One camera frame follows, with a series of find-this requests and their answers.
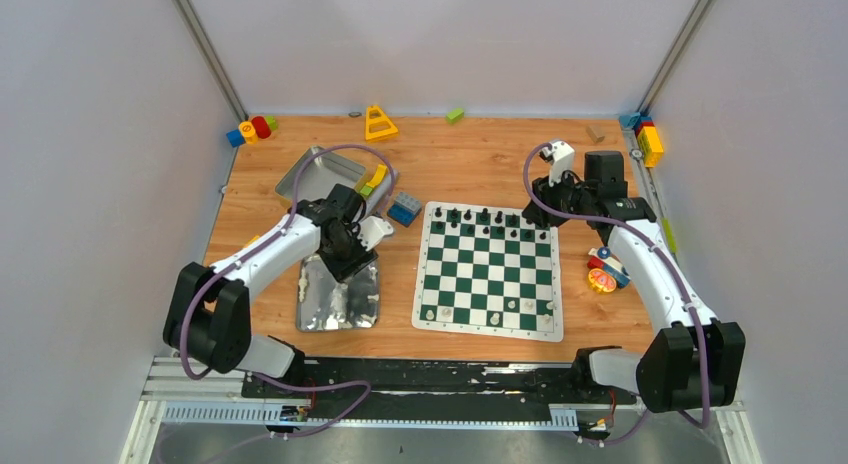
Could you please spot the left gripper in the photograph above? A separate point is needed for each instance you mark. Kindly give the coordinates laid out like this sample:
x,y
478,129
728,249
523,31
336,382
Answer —
x,y
351,264

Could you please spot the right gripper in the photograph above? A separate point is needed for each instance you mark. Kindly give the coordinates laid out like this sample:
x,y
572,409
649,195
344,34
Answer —
x,y
542,217

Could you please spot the green white chess board mat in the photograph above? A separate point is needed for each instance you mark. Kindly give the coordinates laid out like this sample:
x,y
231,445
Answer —
x,y
488,271

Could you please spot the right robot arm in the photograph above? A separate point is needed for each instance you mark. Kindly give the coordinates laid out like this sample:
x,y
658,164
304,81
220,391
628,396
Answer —
x,y
694,360

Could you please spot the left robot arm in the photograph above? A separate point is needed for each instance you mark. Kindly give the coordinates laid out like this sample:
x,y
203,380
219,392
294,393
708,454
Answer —
x,y
209,318

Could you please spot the silver tin lid tray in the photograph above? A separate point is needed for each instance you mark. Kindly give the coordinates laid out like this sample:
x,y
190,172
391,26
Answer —
x,y
326,305

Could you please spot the grey toy microphone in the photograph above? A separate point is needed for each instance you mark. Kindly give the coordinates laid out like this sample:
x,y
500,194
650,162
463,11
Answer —
x,y
376,199

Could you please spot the brown wooden block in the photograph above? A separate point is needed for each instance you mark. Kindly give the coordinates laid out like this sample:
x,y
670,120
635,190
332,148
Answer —
x,y
596,134

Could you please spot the grey and blue brick stack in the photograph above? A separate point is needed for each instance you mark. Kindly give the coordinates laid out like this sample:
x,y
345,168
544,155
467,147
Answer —
x,y
405,209

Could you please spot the square metal tin box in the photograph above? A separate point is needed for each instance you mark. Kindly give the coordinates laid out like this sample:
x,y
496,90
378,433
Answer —
x,y
319,177

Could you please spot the coloured brick stack right corner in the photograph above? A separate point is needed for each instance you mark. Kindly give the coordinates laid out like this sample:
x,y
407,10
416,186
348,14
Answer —
x,y
647,137

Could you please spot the yellow triangle toy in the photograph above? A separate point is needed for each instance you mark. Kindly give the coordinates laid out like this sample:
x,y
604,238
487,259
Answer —
x,y
378,125

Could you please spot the green block at back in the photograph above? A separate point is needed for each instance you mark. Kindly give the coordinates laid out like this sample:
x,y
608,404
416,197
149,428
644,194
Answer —
x,y
455,115

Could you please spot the coloured blocks cluster left corner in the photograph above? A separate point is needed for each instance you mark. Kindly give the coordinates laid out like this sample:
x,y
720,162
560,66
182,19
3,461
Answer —
x,y
252,131

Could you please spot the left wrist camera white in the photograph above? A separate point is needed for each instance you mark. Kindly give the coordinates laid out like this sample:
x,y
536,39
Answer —
x,y
373,230

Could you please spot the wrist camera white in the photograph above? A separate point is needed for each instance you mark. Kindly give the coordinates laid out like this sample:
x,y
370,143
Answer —
x,y
560,156
373,230

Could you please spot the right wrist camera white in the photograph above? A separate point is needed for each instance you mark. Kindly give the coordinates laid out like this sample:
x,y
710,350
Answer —
x,y
560,156

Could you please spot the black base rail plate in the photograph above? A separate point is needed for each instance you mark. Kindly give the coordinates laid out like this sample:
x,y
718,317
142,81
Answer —
x,y
450,391

